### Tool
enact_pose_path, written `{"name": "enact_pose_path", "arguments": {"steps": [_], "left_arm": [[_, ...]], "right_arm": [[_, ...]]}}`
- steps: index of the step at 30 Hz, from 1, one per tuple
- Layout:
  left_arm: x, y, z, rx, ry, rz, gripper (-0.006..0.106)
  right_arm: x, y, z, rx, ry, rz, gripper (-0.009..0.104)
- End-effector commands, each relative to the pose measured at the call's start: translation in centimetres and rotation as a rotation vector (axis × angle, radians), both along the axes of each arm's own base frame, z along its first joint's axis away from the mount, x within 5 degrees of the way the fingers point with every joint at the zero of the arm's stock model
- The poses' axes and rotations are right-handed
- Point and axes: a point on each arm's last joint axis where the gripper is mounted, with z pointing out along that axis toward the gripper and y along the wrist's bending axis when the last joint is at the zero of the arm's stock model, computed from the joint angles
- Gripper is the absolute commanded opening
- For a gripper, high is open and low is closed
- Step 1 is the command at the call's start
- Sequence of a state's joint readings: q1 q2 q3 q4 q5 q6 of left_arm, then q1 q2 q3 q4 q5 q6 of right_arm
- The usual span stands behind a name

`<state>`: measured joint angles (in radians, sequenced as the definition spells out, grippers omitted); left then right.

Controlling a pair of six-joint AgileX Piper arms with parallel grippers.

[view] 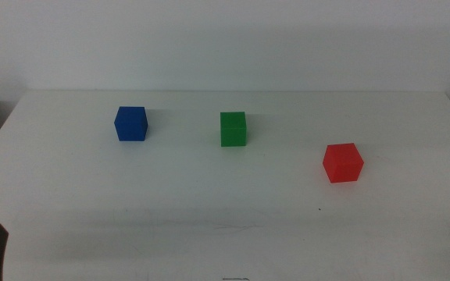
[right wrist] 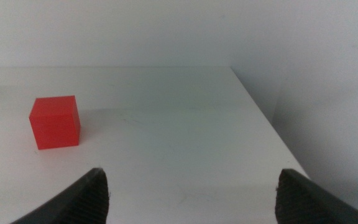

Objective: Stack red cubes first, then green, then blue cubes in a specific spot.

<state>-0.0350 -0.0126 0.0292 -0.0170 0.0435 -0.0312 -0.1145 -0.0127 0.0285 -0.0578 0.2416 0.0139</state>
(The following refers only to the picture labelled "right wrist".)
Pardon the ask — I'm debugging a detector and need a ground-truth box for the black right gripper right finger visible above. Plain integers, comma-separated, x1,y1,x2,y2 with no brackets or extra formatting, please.
275,168,358,224

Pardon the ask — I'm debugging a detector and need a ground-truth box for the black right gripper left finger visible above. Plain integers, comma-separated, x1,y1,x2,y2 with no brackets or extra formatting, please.
9,167,110,224

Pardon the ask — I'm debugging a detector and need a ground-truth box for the red cube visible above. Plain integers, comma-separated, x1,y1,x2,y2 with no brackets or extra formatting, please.
29,95,81,151

